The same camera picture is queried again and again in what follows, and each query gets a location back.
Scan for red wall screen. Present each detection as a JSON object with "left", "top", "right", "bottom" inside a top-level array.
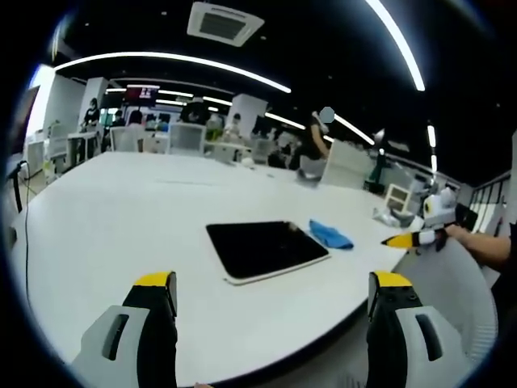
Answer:
[{"left": 125, "top": 84, "right": 160, "bottom": 102}]

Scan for long curved ceiling light strip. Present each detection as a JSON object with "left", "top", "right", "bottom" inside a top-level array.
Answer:
[
  {"left": 53, "top": 51, "right": 292, "bottom": 95},
  {"left": 364, "top": 0, "right": 427, "bottom": 93}
]

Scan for person's right hand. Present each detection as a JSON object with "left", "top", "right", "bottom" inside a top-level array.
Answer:
[{"left": 443, "top": 224, "right": 482, "bottom": 250}]

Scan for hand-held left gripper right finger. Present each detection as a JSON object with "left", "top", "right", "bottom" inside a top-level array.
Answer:
[{"left": 365, "top": 270, "right": 474, "bottom": 388}]

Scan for white partition board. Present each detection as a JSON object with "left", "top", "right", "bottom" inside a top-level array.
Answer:
[{"left": 322, "top": 138, "right": 373, "bottom": 190}]

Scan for black cable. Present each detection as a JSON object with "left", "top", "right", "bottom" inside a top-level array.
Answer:
[{"left": 23, "top": 161, "right": 35, "bottom": 302}]

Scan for black stair railing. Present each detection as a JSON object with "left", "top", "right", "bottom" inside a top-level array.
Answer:
[{"left": 468, "top": 171, "right": 512, "bottom": 235}]

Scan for small white frame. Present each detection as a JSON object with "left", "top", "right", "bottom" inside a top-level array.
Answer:
[{"left": 385, "top": 183, "right": 414, "bottom": 214}]

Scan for blue cleaning cloth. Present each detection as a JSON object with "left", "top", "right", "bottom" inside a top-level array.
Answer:
[{"left": 308, "top": 218, "right": 355, "bottom": 251}]

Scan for white mesh office chair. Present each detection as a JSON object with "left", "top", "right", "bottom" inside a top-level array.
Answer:
[{"left": 392, "top": 238, "right": 500, "bottom": 367}]

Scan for white ceiling air conditioner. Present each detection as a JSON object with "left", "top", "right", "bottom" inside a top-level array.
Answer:
[{"left": 186, "top": 1, "right": 266, "bottom": 44}]

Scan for crumpled clear plastic bag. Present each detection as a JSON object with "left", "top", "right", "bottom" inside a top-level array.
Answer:
[{"left": 372, "top": 205, "right": 416, "bottom": 228}]

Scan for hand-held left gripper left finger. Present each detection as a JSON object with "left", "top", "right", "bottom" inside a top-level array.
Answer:
[{"left": 71, "top": 271, "right": 179, "bottom": 388}]

